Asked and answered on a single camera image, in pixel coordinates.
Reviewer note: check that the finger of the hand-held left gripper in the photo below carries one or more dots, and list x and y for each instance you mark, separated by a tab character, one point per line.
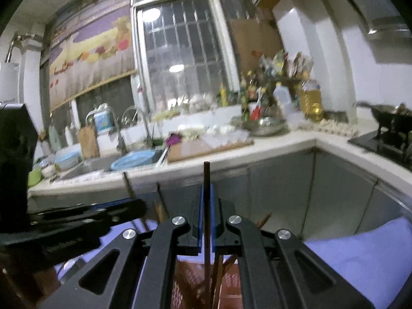
96	212
58	239

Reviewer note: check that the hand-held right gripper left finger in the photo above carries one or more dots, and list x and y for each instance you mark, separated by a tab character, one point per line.
202	219

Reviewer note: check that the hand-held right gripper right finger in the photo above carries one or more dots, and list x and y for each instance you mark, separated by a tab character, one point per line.
213	219

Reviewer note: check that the dark wooden chopstick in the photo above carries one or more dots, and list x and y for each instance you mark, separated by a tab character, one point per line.
207	173

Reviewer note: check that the pink plastic utensil basket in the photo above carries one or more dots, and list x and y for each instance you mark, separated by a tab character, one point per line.
190	283

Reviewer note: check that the green plastic cup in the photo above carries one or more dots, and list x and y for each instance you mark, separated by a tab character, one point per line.
34	178

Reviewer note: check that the brown wooden chopstick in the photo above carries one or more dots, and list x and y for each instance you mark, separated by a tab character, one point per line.
264	220
162	202

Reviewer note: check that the pale green bottle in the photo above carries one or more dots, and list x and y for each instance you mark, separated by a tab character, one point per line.
53	138

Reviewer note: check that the light blue plastic bowl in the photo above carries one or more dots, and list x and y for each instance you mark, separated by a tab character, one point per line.
67	161

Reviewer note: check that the white plastic bottle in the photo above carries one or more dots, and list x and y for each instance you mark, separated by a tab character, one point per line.
69	136

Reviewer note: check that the blue plastic basin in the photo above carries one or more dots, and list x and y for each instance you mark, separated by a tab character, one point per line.
133	161

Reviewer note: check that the large wooden cutting board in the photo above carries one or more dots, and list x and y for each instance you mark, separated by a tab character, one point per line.
206	149

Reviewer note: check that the small upright wooden board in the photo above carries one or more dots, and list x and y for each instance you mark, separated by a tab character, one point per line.
88	143

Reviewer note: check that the steel kitchen cabinet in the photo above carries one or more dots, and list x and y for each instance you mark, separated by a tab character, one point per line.
283	183

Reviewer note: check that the clear plastic containers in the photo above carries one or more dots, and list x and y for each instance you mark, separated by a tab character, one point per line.
225	136

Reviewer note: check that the purple vegetable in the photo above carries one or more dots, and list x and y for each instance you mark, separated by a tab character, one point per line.
173	140

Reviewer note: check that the white water heater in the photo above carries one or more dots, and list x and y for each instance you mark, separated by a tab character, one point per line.
9	82

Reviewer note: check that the tall steel faucet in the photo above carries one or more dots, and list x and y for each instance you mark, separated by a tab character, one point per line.
109	125

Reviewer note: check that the green onions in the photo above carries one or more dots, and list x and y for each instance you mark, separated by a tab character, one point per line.
156	142

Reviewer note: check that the blue picture board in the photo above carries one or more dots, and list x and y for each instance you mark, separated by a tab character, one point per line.
103	120

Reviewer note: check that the curved steel faucet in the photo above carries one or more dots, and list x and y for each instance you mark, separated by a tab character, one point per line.
138	119

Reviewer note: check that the stainless steel bowl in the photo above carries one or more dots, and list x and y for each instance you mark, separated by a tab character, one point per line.
264	126

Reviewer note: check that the cluster of condiment bottles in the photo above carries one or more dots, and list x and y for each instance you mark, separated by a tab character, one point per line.
254	96

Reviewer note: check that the printed roller blind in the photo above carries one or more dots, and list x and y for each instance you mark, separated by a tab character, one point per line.
90	51

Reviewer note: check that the white plastic jug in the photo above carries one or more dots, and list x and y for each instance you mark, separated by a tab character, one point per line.
283	99

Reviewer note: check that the row of eggs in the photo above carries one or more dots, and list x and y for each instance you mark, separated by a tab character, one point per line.
334	128

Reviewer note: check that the yellow cooking oil bottle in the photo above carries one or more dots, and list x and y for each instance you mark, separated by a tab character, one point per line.
311	101

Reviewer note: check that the purple table cloth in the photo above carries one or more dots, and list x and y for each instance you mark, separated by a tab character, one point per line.
360	264

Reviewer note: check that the pile of food packets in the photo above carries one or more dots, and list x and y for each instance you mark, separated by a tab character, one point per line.
283	64

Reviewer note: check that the barred kitchen window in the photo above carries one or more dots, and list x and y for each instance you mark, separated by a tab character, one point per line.
183	48

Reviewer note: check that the brown cardboard panel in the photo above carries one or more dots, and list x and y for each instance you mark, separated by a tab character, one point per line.
254	41

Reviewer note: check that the black gas stove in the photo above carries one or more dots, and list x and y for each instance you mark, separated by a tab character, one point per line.
383	148

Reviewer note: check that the black wok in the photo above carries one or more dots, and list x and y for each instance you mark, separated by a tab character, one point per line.
386	112

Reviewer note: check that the steel range hood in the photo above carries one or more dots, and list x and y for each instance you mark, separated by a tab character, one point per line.
379	3

